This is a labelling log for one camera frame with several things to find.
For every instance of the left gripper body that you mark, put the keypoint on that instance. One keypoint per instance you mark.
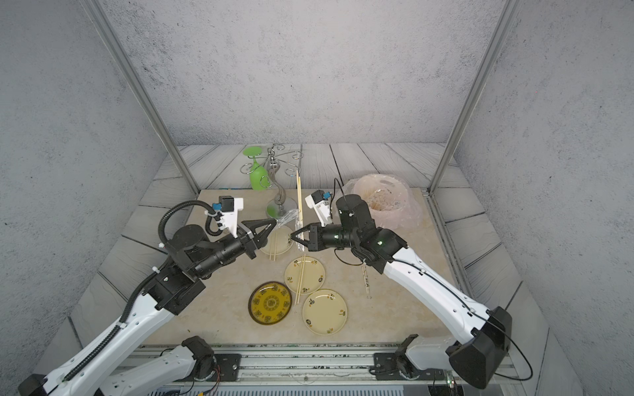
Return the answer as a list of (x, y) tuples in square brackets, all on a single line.
[(247, 246)]

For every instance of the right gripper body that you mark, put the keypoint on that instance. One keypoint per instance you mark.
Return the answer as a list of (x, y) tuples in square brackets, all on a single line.
[(318, 238)]

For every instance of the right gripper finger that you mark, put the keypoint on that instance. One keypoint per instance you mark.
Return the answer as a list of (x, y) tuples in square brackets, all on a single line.
[(301, 241), (299, 233)]

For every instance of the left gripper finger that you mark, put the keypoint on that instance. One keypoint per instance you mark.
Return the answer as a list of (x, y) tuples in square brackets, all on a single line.
[(258, 225), (262, 238)]

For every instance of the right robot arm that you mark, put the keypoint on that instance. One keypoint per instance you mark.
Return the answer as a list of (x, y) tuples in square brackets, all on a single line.
[(482, 335)]

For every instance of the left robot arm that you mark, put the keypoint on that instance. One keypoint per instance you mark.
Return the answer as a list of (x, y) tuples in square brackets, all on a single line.
[(156, 301)]

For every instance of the cream plate with black spot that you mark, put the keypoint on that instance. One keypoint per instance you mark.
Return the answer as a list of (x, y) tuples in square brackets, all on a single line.
[(283, 245)]

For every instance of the silver metal hook stand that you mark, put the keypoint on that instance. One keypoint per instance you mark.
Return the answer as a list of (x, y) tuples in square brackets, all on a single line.
[(281, 164)]

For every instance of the cream floral plate middle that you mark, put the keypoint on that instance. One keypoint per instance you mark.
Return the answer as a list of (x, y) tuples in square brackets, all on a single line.
[(314, 275)]

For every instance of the cream floral plate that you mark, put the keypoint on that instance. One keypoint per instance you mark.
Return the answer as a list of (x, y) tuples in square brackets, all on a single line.
[(314, 275), (325, 312)]

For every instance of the green plastic spoon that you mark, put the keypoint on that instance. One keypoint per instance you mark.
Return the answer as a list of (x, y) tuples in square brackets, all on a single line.
[(256, 170)]

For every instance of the yellow patterned plate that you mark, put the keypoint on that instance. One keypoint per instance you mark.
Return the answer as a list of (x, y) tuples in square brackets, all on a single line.
[(270, 303)]

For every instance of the cream floral plate front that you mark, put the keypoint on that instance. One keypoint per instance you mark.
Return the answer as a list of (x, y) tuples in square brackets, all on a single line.
[(325, 312)]

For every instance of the white bucket with pink bag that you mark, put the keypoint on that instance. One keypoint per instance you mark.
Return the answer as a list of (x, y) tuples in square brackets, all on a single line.
[(391, 201)]

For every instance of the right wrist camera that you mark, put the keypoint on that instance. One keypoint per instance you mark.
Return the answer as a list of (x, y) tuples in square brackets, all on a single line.
[(319, 201)]

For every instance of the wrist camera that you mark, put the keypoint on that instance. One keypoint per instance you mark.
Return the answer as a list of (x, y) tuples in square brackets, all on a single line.
[(227, 213), (319, 201)]

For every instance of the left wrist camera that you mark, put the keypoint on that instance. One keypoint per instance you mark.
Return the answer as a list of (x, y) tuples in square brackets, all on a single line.
[(227, 213)]

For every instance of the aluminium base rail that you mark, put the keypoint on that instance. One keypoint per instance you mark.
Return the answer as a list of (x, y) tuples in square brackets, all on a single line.
[(342, 364)]

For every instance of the left aluminium frame post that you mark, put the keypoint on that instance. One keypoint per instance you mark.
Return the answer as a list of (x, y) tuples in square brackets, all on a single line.
[(109, 38)]

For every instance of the aluminium frame post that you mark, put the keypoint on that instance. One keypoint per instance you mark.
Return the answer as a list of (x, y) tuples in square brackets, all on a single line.
[(487, 64), (109, 38)]

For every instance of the right aluminium frame post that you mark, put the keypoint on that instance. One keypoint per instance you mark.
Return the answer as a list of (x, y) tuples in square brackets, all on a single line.
[(487, 64)]

